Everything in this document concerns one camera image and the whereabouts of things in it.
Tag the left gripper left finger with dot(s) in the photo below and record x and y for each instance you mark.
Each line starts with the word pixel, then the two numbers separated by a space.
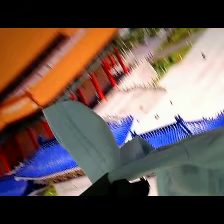
pixel 101 187

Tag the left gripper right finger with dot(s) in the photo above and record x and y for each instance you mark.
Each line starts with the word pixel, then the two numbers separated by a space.
pixel 135 189

